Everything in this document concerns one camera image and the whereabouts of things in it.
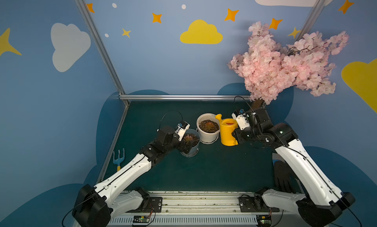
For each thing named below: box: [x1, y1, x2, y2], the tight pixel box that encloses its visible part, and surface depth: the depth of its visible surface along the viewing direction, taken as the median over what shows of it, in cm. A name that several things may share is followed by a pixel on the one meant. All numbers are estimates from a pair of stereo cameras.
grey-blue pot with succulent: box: [180, 128, 201, 158], surface depth 93 cm
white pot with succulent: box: [196, 112, 220, 145], surface depth 98 cm
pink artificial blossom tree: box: [227, 21, 350, 106], surface depth 69 cm
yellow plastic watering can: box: [215, 113, 239, 146], surface depth 75 cm
